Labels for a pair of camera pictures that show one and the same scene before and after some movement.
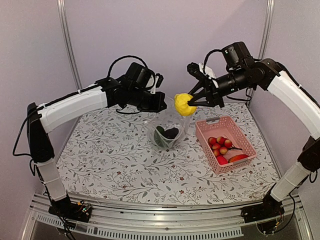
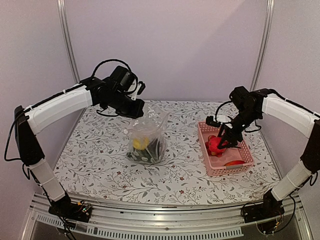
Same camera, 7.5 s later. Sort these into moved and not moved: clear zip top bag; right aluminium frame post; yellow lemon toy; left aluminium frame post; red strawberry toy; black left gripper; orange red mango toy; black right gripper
Moved: red strawberry toy; black right gripper; clear zip top bag; orange red mango toy; black left gripper; yellow lemon toy
Not moved: right aluminium frame post; left aluminium frame post
